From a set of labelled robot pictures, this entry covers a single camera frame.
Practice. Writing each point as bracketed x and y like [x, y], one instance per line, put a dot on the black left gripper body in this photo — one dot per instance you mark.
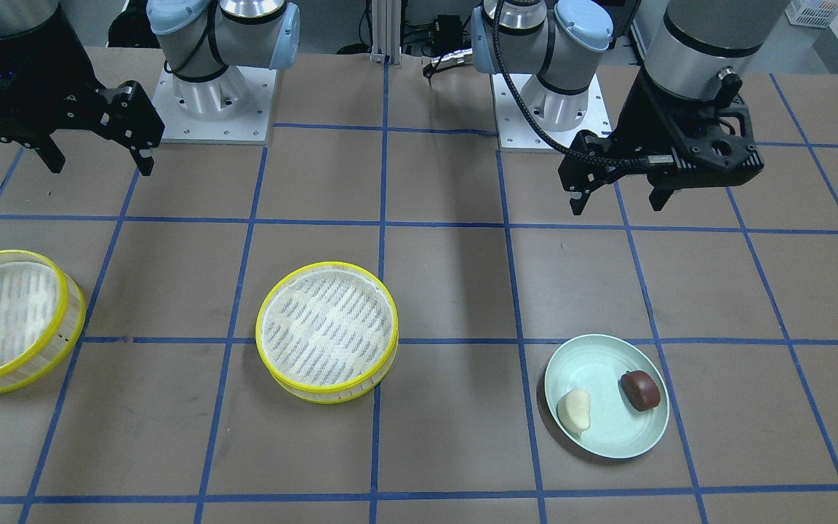
[643, 120]

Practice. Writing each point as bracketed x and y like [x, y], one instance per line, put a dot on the aluminium frame post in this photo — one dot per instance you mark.
[386, 32]

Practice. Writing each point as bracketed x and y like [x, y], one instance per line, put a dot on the white bun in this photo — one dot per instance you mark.
[573, 411]

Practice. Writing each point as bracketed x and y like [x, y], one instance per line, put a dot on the light green plate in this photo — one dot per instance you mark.
[594, 363]

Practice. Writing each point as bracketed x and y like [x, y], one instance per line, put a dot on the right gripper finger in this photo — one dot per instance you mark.
[141, 151]
[49, 152]

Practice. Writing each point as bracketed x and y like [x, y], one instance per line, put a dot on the yellow steamer basket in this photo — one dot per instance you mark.
[42, 312]
[328, 332]

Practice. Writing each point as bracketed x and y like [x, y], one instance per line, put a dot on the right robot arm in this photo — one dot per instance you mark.
[202, 39]

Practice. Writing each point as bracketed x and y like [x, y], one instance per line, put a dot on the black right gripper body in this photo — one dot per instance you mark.
[62, 81]

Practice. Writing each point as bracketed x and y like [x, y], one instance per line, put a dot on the dark red bun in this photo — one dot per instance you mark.
[640, 390]

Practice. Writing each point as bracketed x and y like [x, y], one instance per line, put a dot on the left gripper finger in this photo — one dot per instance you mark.
[658, 197]
[578, 201]

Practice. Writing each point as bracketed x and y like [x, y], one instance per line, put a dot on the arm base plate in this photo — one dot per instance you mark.
[215, 124]
[560, 116]

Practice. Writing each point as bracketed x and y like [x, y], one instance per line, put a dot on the white basket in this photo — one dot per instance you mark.
[811, 14]

